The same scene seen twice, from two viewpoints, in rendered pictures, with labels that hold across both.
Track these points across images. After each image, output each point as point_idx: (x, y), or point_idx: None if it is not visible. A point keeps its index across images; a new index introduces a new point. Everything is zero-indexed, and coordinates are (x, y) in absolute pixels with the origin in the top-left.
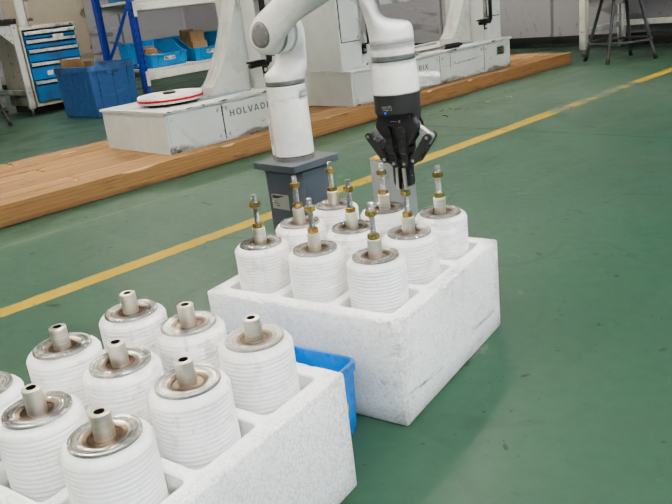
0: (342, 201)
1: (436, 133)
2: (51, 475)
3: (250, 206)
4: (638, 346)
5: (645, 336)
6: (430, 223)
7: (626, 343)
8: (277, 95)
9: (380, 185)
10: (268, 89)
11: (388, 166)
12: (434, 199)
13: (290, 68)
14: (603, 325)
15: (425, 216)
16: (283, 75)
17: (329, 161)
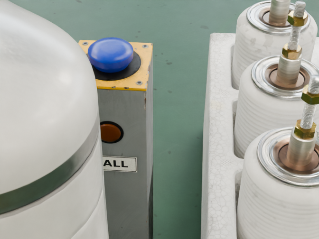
0: (275, 148)
1: None
2: None
3: None
4: (205, 38)
5: (182, 36)
6: (315, 23)
7: (202, 44)
8: (102, 155)
9: (298, 41)
10: (83, 177)
11: (151, 72)
12: (289, 0)
13: (21, 12)
14: (170, 60)
15: (309, 23)
16: (80, 46)
17: (313, 77)
